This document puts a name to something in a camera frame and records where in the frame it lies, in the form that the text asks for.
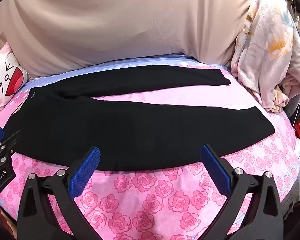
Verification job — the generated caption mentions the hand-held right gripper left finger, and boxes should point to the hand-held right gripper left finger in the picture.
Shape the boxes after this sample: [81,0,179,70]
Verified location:
[17,146,102,240]

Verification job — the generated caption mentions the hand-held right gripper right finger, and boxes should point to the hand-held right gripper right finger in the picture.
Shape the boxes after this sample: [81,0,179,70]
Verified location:
[200,144,284,240]

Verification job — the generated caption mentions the black pants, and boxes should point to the black pants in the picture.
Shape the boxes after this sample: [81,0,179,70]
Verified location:
[4,64,275,172]

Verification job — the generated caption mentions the cartoon cat face pillow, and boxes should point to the cartoon cat face pillow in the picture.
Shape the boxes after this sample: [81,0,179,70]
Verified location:
[0,42,30,110]

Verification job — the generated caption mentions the pink rose print bed sheet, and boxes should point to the pink rose print bed sheet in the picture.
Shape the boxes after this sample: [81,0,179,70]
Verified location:
[0,55,300,240]

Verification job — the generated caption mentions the pale floral quilt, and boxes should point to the pale floral quilt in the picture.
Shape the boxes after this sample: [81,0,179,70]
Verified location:
[231,0,300,113]

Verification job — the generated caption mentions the beige curtain cloth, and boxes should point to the beige curtain cloth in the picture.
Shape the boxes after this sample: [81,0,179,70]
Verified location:
[0,0,259,79]

